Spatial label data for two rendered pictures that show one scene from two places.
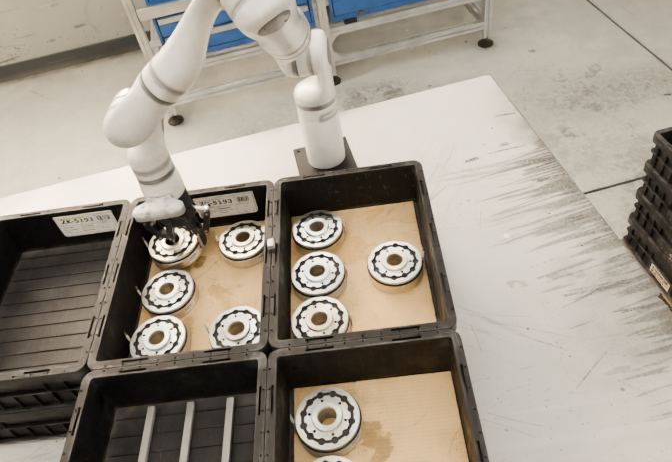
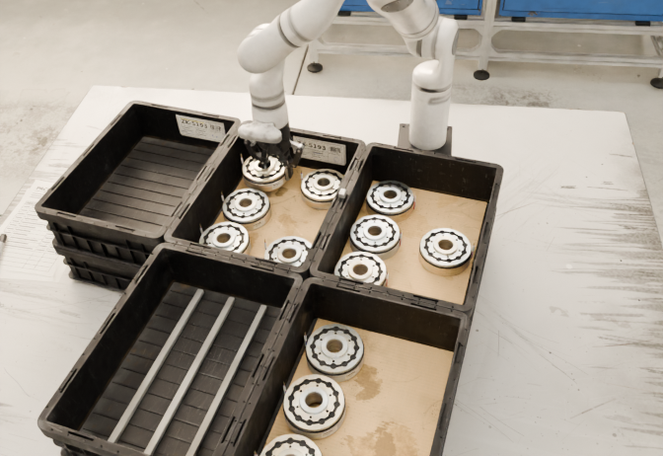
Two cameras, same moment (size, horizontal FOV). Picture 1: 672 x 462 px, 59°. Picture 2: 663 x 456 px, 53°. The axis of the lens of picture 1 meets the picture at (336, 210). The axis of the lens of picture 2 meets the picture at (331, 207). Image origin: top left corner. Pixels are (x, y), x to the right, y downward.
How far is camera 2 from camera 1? 26 cm
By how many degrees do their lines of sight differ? 11
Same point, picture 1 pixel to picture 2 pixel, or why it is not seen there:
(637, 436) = not seen: outside the picture
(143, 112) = (272, 47)
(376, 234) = (441, 219)
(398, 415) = (395, 370)
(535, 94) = not seen: outside the picture
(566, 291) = (603, 334)
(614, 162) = not seen: outside the picture
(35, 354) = (126, 219)
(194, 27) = not seen: outside the picture
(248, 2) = not seen: outside the picture
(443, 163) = (539, 182)
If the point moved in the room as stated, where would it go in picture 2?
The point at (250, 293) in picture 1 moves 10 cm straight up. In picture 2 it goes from (312, 231) to (309, 197)
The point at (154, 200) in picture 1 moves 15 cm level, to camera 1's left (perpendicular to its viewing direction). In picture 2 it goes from (258, 123) to (190, 115)
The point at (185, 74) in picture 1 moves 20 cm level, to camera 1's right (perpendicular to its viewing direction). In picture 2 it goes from (314, 26) to (429, 36)
